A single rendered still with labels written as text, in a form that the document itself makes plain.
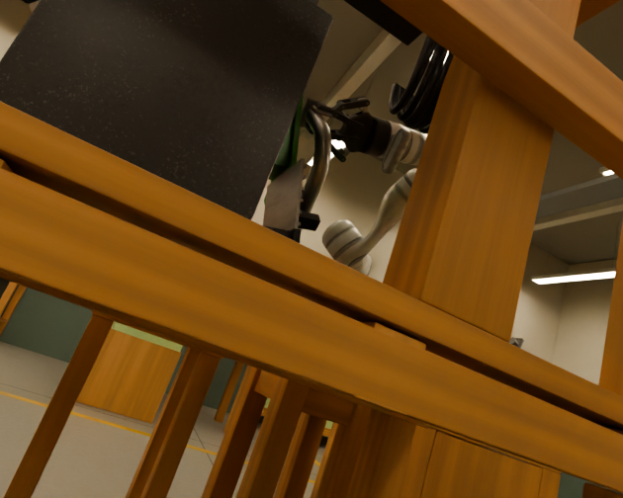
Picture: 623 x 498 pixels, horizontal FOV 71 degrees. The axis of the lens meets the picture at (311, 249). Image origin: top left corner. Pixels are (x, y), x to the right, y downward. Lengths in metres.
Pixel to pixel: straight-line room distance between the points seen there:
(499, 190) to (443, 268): 0.14
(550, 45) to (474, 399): 0.44
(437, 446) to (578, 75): 1.07
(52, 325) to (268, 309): 6.00
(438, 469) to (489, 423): 0.91
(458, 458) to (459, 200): 1.06
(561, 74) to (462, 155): 0.17
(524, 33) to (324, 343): 0.44
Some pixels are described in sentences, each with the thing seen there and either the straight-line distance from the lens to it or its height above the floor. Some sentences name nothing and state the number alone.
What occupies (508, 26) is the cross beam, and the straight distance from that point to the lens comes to 0.63.
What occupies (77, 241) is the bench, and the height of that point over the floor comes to 0.80.
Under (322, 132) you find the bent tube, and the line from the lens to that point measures 0.79.
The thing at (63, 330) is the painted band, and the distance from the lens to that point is 6.35.
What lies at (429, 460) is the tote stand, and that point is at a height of 0.67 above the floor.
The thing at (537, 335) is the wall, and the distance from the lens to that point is 9.46.
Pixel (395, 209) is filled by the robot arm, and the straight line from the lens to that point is 1.02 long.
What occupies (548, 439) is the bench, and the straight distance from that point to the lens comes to 0.64.
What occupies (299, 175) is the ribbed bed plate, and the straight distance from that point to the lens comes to 0.73.
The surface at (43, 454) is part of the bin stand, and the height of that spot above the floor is 0.43.
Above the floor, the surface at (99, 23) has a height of 1.05.
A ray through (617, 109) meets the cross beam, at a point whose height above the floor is 1.23.
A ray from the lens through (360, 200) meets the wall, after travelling 7.40.
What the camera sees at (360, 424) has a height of 0.70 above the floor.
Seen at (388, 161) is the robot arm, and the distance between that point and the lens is 0.89.
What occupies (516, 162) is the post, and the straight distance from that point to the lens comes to 0.63.
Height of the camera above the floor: 0.76
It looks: 16 degrees up
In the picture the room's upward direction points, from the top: 20 degrees clockwise
